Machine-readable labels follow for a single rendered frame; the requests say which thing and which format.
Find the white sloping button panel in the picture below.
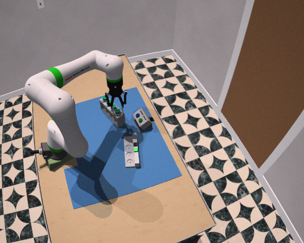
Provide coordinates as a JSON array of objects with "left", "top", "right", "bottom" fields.
[{"left": 133, "top": 108, "right": 154, "bottom": 131}]

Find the blue flat mat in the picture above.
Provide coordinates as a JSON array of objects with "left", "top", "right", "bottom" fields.
[{"left": 64, "top": 87, "right": 182, "bottom": 209}]

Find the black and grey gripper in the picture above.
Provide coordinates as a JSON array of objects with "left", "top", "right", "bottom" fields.
[{"left": 105, "top": 87, "right": 127, "bottom": 114}]

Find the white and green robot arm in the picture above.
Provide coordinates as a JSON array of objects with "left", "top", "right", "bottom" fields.
[{"left": 25, "top": 50, "right": 124, "bottom": 160}]

